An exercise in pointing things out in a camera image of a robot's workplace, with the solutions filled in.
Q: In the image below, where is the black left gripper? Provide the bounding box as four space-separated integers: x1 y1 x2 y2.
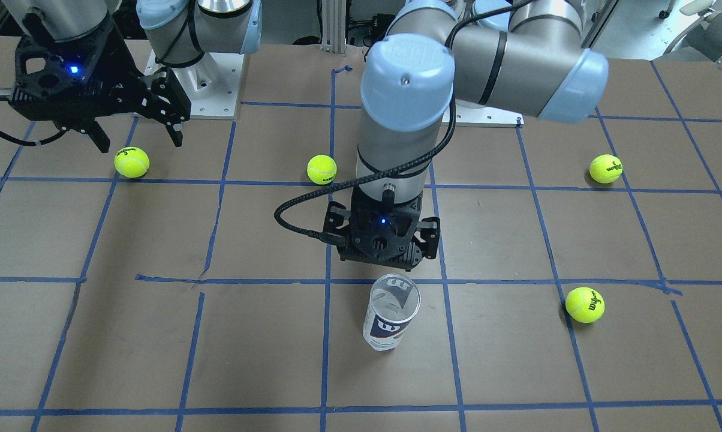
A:
323 189 441 271

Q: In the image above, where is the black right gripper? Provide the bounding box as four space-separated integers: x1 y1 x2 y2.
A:
8 12 191 154

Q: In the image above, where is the white tennis ball can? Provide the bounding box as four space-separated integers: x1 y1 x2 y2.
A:
363 273 422 351

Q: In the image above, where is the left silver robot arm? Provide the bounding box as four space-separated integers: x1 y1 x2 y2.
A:
319 1 609 271

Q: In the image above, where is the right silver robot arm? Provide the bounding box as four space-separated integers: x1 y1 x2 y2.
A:
0 1 262 153

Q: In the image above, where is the yellow tennis ball base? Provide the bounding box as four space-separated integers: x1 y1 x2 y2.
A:
114 146 150 178

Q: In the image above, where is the yellow tennis ball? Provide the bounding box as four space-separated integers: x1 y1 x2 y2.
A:
306 155 338 185
588 155 622 184
564 287 605 323

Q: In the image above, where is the yellow tennis ball centre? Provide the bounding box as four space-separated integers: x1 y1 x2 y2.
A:
564 287 605 323

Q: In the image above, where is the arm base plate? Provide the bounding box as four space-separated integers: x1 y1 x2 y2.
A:
455 99 525 128
173 52 246 120

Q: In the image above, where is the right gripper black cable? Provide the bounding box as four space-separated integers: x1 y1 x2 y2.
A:
0 89 74 147

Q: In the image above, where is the aluminium frame post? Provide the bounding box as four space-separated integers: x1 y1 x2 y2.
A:
320 0 347 55

